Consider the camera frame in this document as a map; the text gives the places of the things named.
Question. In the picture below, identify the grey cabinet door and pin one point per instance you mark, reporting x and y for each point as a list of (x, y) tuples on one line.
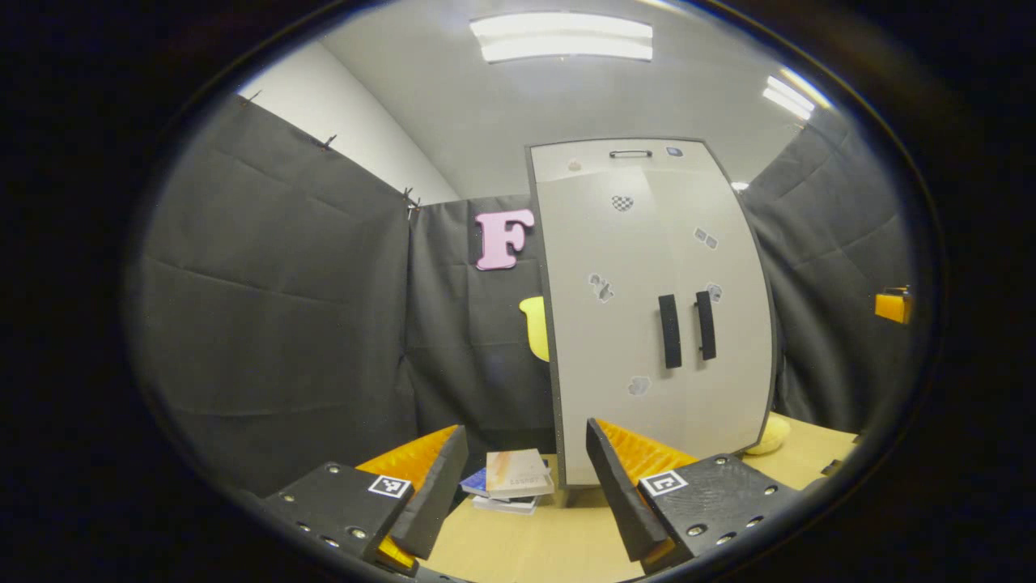
[(736, 364), (599, 364)]

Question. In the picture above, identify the blue book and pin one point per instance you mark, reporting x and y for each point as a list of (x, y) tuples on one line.
[(476, 483)]

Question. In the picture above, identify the large ceiling light panel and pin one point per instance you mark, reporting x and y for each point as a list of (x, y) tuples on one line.
[(562, 36)]

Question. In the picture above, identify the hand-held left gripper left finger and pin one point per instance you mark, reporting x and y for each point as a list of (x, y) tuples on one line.
[(441, 494)]

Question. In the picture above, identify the white book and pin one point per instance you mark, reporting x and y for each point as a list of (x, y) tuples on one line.
[(506, 504)]

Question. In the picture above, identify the double ceiling light panel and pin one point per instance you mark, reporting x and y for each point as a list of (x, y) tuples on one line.
[(793, 97)]

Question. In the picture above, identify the grey cabinet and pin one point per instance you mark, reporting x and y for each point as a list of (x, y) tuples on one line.
[(550, 328)]

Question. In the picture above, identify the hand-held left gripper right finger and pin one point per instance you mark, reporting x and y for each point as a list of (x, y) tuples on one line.
[(619, 494)]

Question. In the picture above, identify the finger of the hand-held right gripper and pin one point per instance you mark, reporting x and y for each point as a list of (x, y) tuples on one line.
[(893, 308)]

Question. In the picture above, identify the beige book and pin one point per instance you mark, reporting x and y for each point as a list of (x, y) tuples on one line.
[(518, 474)]

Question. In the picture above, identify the grey cabinet drawer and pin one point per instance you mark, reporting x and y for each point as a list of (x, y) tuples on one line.
[(591, 162)]

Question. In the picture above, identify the yellow plush pad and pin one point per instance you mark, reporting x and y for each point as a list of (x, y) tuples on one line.
[(769, 437)]

